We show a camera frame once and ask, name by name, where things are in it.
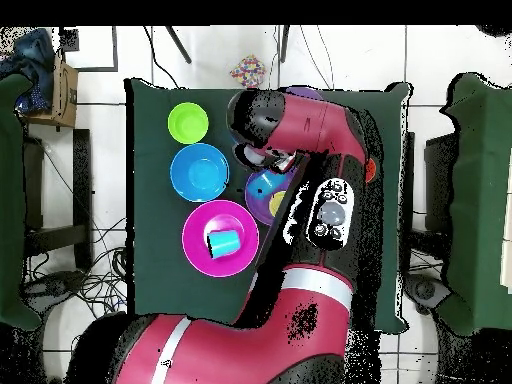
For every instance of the small blue patterned bowl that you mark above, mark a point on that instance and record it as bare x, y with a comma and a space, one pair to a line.
272, 182

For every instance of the pale yellow translucent cup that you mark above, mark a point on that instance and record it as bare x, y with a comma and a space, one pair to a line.
277, 204

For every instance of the blue cup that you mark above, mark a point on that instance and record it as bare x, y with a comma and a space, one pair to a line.
224, 243

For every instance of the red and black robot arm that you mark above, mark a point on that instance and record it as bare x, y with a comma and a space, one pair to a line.
312, 128

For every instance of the purple bowl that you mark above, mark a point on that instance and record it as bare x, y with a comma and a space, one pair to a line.
306, 92
256, 204

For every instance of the orange cup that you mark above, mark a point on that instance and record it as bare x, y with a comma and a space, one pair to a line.
370, 170

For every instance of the large blue bowl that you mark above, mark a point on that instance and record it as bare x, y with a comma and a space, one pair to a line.
200, 172

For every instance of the colourful patterned box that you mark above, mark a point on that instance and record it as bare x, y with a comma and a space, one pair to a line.
248, 72

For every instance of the green bowl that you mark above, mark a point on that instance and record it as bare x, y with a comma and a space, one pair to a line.
188, 123

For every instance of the black tripod leg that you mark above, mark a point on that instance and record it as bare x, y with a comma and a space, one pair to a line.
178, 44
284, 44

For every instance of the pink bowl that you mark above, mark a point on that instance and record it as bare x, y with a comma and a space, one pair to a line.
196, 240

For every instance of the dark green table cloth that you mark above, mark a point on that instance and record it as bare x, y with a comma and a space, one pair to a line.
160, 280

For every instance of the green cloth side table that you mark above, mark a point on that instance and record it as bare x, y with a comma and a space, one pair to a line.
12, 200
480, 200

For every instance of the cardboard box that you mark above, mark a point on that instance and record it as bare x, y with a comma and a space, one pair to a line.
66, 96

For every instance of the blue cloth bundle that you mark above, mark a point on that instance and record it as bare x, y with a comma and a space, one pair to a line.
32, 52

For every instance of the black pedestal leg with caster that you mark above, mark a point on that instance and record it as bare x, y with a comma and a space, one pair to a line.
56, 284
426, 290

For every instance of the black stool frame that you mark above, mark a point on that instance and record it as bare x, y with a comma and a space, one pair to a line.
82, 180

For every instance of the black floor frame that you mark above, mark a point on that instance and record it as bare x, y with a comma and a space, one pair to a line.
114, 48

